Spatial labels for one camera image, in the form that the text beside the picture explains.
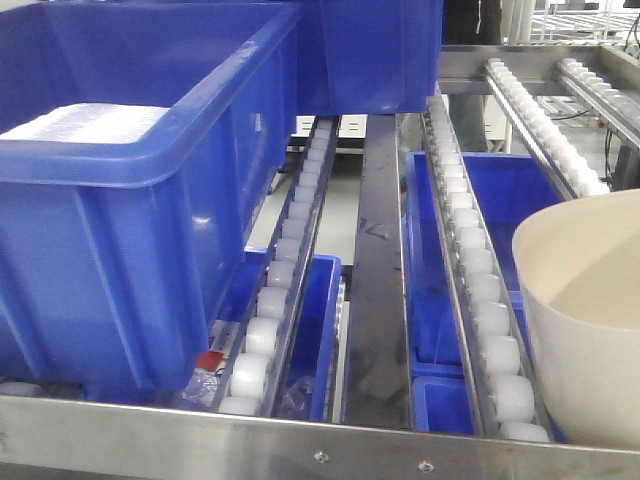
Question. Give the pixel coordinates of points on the blue crate below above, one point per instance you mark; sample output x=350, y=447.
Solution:
x=315, y=338
x=509, y=187

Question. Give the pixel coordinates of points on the clear plastic bag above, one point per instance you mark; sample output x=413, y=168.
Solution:
x=296, y=401

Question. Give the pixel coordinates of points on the large blue crate front left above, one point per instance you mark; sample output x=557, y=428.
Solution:
x=114, y=257

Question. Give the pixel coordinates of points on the white foam sheet stack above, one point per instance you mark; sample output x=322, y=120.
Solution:
x=89, y=123

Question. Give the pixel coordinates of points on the white roller track far right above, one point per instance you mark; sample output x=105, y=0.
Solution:
x=617, y=109

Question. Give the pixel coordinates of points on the blue crate rear centre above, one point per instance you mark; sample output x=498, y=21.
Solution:
x=368, y=57

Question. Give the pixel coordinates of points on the white roller track centre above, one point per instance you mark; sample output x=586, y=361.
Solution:
x=499, y=376

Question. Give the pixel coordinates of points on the blue crate below left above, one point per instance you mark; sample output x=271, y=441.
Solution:
x=315, y=338

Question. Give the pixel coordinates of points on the white round plastic bin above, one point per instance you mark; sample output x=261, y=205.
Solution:
x=577, y=264

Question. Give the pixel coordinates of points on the white roller track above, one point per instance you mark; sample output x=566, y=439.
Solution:
x=617, y=109
x=257, y=363
x=499, y=376
x=558, y=158

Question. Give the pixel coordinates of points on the white roller track left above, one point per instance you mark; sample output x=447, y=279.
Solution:
x=257, y=363

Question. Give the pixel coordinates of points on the small blue crate below front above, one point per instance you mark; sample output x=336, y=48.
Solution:
x=441, y=405

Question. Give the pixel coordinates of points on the blue crate below centre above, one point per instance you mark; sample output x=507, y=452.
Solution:
x=509, y=187

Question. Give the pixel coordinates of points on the steel centre divider bar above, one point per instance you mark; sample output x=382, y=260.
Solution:
x=378, y=382

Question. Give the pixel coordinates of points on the red label tag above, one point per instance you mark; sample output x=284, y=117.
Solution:
x=210, y=361

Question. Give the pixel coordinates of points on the stainless steel shelf frame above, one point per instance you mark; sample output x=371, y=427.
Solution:
x=43, y=438

